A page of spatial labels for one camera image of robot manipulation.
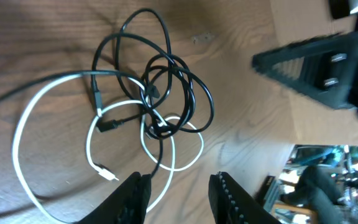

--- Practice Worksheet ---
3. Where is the person in background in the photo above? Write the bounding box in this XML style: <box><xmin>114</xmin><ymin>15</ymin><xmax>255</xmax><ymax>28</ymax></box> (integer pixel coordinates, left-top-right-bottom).
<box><xmin>280</xmin><ymin>166</ymin><xmax>358</xmax><ymax>224</ymax></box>

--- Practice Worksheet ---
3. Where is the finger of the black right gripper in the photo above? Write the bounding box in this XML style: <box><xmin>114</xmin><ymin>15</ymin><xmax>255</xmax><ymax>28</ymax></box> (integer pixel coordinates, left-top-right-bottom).
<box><xmin>252</xmin><ymin>32</ymin><xmax>358</xmax><ymax>109</ymax></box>

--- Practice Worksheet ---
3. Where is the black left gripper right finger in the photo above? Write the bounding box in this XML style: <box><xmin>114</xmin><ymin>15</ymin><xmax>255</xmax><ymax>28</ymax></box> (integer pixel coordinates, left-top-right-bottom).
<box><xmin>208</xmin><ymin>172</ymin><xmax>280</xmax><ymax>224</ymax></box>

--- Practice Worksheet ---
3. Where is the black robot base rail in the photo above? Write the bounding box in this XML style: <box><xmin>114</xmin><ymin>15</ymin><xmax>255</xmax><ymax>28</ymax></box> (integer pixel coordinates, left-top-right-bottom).
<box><xmin>256</xmin><ymin>175</ymin><xmax>280</xmax><ymax>212</ymax></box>

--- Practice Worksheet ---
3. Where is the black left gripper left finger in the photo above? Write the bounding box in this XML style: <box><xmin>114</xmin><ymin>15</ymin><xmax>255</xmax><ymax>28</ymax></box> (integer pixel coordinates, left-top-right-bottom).
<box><xmin>77</xmin><ymin>172</ymin><xmax>151</xmax><ymax>224</ymax></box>

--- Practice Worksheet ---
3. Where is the white usb cable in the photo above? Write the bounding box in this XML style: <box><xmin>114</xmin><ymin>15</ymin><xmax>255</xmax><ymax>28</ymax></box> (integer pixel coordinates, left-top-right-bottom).
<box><xmin>12</xmin><ymin>72</ymin><xmax>204</xmax><ymax>224</ymax></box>

